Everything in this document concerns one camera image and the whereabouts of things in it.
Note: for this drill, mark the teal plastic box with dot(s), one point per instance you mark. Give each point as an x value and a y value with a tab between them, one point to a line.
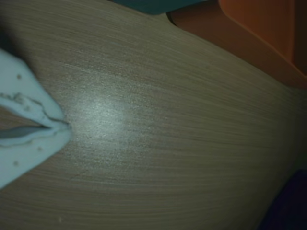
156	6

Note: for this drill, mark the orange plastic plate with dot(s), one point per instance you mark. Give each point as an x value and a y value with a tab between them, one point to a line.
251	31

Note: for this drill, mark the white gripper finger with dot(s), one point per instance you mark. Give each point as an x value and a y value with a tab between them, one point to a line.
26	155
21	91

